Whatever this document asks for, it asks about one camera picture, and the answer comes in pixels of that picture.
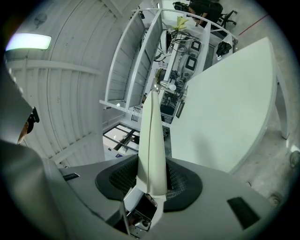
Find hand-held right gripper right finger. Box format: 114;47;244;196
150;157;278;240

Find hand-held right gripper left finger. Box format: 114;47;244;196
58;154;139;223

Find cream white item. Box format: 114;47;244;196
136;90;168;196

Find person's face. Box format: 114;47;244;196
17;120;35;145

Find white table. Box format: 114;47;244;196
170;36;290;174

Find white metal shelf rack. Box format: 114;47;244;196
99;7;239;128

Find grey device with square screen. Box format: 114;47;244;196
188;40;203;53
184;54;199;72

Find rectangular ceiling light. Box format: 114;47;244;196
5;32;53;52

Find black bag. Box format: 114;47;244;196
215;41;233;57

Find ceiling fan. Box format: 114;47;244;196
34;13;48;30

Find yellow cloth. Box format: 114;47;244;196
171;16;189;31

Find black office chair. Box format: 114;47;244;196
219;10;238;30

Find glass window with dark frame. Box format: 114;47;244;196
102;123;141;158

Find black head-worn camera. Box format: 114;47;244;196
26;106;40;135

